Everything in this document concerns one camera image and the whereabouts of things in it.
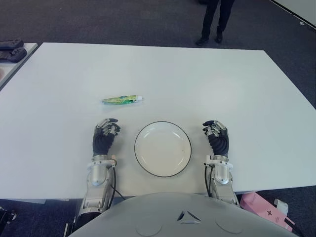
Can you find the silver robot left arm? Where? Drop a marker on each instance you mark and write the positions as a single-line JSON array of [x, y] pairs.
[[97, 177]]

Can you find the white background table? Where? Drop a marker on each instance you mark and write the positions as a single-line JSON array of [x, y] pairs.
[[301, 10]]

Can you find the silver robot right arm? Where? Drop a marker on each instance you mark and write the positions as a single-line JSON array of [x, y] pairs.
[[222, 177]]

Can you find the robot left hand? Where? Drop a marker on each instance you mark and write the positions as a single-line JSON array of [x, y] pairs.
[[101, 143]]

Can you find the white paper roll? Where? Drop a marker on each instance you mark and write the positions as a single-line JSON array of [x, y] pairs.
[[281, 206]]

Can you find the pink cardboard box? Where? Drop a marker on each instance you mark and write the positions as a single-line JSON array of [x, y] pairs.
[[256, 207]]

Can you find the green toothpaste tube white cap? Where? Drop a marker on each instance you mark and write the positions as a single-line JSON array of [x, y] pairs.
[[118, 99]]

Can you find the white plate black rim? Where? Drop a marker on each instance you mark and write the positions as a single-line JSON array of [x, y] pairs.
[[163, 149]]

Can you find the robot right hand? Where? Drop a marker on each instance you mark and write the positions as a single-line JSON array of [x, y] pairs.
[[219, 142]]

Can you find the black game controller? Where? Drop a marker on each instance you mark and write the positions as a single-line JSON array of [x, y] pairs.
[[13, 54], [10, 43]]

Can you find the black equipment on floor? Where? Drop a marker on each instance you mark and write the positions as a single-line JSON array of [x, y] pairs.
[[6, 214]]

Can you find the person in black trousers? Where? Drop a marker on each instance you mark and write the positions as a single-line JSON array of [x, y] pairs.
[[211, 19]]

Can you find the grey robot torso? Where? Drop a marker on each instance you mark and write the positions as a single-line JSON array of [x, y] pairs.
[[185, 217]]

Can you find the white side table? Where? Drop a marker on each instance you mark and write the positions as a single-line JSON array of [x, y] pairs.
[[14, 69]]

